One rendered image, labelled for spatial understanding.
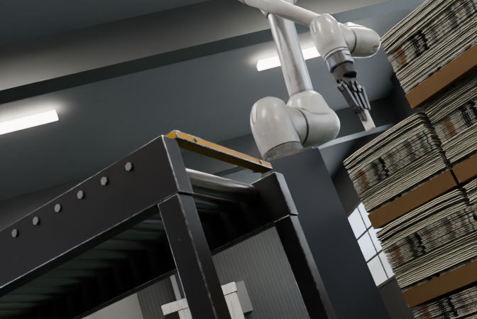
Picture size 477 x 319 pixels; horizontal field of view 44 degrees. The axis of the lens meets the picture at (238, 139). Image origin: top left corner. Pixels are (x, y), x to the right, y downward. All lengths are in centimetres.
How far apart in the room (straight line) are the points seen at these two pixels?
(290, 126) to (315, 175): 22
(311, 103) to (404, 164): 75
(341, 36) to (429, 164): 62
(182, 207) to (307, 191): 104
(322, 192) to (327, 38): 53
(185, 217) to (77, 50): 394
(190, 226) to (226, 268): 1043
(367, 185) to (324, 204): 36
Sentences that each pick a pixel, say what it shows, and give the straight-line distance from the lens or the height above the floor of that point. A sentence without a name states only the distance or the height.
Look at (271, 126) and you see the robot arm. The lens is 218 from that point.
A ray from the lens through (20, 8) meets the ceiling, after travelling 477.
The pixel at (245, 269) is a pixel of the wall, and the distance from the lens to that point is 1155.
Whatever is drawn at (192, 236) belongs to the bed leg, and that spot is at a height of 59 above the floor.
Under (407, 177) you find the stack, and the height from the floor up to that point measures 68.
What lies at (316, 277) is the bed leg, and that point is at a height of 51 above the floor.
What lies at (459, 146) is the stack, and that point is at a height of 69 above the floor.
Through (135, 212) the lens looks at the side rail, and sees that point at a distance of 116.
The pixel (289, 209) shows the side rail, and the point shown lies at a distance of 154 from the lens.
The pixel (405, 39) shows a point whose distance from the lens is 169.
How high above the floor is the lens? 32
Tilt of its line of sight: 22 degrees up
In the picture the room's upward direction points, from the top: 20 degrees counter-clockwise
